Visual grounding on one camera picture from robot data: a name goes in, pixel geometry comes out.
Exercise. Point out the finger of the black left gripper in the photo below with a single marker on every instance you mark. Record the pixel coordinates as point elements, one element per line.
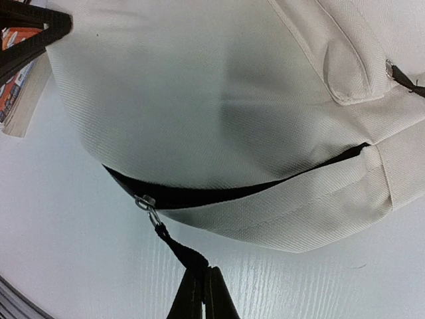
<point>52,26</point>

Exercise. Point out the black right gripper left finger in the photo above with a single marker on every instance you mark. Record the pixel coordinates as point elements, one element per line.
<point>188,301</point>

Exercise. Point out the beige canvas student bag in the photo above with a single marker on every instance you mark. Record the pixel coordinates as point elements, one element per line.
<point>285,124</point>

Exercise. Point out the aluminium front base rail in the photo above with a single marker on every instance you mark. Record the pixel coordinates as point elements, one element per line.
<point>17,306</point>

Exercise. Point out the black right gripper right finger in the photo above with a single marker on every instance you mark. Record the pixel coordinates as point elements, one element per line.
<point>217,299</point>

